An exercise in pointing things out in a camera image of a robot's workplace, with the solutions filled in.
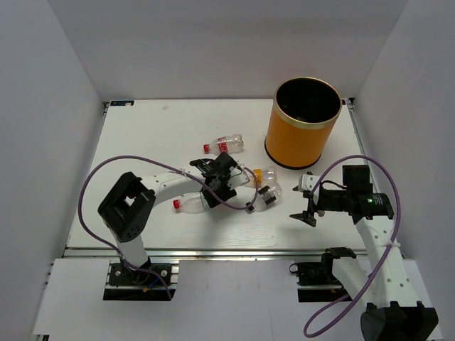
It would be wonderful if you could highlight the large red-label clear bottle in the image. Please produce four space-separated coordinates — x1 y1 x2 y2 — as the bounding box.
173 193 208 214

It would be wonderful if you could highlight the black-cap black-label bottle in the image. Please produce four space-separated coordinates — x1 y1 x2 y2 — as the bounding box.
246 183 282 213

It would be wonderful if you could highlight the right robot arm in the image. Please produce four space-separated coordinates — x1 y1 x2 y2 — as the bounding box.
292 165 439 340

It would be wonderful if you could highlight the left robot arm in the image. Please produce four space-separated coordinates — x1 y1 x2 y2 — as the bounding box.
97 152 249 283

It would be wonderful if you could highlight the orange cylindrical bin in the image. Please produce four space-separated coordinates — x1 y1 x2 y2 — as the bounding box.
264 77 343 170

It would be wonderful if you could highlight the small red-label clear bottle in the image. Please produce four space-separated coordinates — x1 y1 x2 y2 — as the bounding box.
203 134 244 155

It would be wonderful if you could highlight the yellow-cap orange-label bottle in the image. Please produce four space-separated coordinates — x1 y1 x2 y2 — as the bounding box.
245 166 277 189

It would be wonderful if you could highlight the blue table sticker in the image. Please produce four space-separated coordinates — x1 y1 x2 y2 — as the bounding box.
109 100 134 107

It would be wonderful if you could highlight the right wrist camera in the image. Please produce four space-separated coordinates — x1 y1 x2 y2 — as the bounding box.
292 172 320 202

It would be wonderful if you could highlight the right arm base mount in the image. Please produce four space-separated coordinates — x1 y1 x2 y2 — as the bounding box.
289 262 351 303

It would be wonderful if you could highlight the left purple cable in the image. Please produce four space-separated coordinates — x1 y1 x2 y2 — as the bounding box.
77 155 259 298

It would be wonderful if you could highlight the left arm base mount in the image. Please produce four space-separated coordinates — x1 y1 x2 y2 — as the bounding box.
103 262 178 302

